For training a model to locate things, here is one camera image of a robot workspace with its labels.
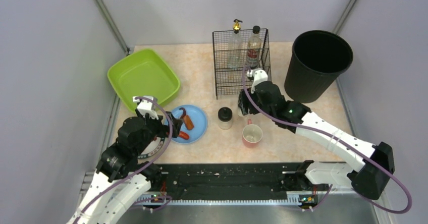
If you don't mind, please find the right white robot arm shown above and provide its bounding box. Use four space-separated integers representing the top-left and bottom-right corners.
238 81 395 200

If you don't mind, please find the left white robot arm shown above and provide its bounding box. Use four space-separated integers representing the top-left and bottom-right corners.
68 110 183 223

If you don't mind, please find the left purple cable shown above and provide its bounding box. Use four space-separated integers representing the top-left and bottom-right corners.
72 96 174 224

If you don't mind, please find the orange sausage piece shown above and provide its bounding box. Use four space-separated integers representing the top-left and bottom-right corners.
182 115 194 131

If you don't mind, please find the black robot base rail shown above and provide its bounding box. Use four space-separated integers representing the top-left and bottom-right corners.
150 162 329 202

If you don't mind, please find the pink mug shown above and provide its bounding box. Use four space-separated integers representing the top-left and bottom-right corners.
242 119 263 148

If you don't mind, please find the black wire basket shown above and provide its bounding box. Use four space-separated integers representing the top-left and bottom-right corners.
212 29 252 98

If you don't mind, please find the white green rimmed plate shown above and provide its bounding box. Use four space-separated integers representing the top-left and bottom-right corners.
138 137 165 160

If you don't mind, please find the green plastic tub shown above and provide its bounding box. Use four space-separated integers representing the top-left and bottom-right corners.
107 48 181 112

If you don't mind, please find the clear jar black lid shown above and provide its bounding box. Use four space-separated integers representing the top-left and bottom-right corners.
218 107 233 130
237 107 248 117

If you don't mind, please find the clear bottle gold pump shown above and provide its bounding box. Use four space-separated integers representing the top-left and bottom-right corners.
227 19 242 69

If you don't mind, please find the black trash bin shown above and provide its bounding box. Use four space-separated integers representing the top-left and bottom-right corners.
284 30 353 103

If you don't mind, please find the dark red chili pepper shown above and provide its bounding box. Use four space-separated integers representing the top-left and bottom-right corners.
179 107 187 119

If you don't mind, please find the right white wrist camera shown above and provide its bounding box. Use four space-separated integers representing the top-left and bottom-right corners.
246 68 269 94

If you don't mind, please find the blue plate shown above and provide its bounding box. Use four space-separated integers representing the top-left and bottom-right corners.
171 104 207 144

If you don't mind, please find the red sausage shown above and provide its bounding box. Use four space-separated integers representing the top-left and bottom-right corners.
178 131 190 140

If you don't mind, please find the brown sauce bottle black cap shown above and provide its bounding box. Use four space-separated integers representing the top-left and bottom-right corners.
246 25 261 69

